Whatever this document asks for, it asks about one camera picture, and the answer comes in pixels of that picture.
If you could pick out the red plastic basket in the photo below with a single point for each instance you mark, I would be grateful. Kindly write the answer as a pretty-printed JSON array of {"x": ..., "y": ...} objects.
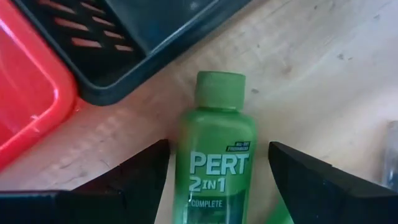
[{"x": 28, "y": 87}]

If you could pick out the black plastic basket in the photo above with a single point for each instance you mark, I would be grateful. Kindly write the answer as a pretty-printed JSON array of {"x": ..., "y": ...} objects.
[{"x": 124, "y": 71}]

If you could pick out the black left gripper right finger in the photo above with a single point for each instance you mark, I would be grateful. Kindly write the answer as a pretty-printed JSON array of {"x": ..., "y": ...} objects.
[{"x": 326, "y": 196}]

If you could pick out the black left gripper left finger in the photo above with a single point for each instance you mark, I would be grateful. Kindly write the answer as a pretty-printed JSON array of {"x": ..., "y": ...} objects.
[{"x": 102, "y": 199}]

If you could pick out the green shampoo bottle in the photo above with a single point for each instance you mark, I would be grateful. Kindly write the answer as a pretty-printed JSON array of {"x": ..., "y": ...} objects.
[{"x": 214, "y": 137}]

